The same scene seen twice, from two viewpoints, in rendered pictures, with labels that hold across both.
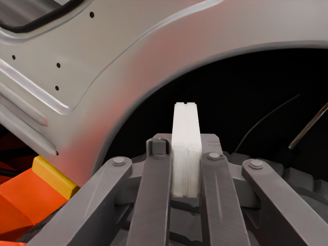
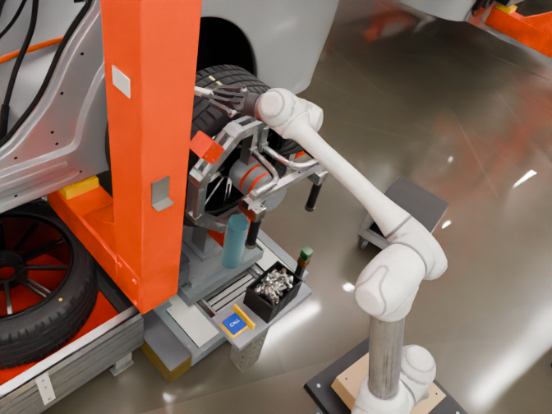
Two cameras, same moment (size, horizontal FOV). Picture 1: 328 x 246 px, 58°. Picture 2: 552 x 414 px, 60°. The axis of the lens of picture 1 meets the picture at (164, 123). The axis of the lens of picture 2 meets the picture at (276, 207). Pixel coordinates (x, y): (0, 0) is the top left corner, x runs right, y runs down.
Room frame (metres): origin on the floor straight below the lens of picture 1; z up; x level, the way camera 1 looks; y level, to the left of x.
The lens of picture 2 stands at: (-0.59, 1.16, 2.14)
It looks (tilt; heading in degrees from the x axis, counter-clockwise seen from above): 45 degrees down; 288
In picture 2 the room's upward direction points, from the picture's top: 16 degrees clockwise
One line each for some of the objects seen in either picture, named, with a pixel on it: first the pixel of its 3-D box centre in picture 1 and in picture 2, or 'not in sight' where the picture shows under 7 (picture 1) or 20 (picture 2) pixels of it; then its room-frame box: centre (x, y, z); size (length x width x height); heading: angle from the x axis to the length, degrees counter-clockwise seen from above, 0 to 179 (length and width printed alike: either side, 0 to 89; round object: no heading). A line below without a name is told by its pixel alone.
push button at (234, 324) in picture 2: not in sight; (234, 324); (-0.25, 0.22, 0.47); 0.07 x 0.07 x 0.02; 74
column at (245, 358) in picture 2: not in sight; (250, 337); (-0.28, 0.08, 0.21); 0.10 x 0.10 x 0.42; 74
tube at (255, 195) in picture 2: not in sight; (255, 165); (-0.08, -0.04, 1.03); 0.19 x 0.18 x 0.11; 164
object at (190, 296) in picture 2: not in sight; (205, 254); (0.17, -0.23, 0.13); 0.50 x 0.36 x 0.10; 74
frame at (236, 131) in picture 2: not in sight; (246, 172); (0.01, -0.17, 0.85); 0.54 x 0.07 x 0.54; 74
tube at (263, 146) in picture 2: not in sight; (293, 146); (-0.13, -0.23, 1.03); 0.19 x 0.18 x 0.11; 164
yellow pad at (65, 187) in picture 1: (70, 167); (73, 178); (0.59, 0.18, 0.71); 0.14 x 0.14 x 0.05; 74
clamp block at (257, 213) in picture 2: not in sight; (252, 208); (-0.14, 0.05, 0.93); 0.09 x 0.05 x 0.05; 164
